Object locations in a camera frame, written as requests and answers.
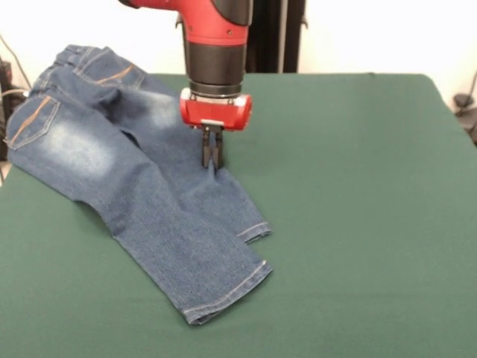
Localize dark grey stand foot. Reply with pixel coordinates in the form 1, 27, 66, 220
452, 92, 477, 147

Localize black cable tangle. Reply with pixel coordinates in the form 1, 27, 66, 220
0, 59, 33, 162

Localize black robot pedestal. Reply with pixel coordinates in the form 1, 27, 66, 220
244, 0, 310, 75

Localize dark green table cloth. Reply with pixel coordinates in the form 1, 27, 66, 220
0, 73, 477, 358

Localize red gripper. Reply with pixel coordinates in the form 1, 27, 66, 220
179, 88, 254, 169

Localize blue denim jeans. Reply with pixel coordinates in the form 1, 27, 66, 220
5, 44, 275, 327

